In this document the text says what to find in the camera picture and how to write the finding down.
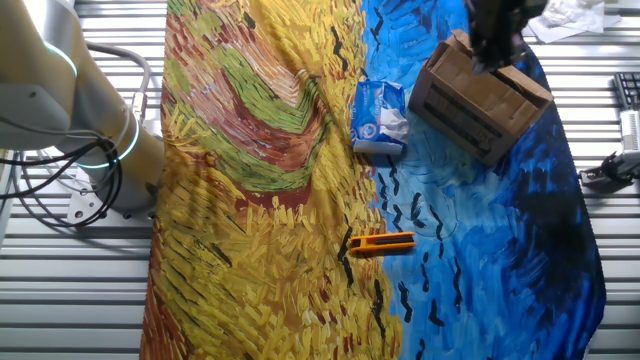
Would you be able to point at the blue tissue pack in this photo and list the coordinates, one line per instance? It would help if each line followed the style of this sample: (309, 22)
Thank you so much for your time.
(375, 117)

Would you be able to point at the orange utility knife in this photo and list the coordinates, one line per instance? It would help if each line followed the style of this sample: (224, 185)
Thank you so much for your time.
(380, 244)

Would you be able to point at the black keyboard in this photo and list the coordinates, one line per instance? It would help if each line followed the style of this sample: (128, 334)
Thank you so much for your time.
(629, 90)

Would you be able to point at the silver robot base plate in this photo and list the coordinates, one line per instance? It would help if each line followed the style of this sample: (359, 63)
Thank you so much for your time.
(82, 205)

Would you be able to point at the silver bracket with black ties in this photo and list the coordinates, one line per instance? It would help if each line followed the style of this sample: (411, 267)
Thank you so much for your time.
(607, 172)

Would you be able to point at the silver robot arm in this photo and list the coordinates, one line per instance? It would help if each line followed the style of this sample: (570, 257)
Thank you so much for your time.
(100, 115)

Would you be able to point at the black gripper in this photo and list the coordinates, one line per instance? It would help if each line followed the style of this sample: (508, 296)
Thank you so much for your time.
(500, 22)

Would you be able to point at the white crumpled paper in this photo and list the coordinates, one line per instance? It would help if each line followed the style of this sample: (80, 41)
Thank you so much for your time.
(575, 17)

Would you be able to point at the brown cardboard box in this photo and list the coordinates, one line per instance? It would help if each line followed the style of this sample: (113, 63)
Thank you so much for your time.
(480, 105)

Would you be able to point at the yellow and blue painted cloth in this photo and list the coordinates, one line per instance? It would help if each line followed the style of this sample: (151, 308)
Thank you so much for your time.
(280, 225)

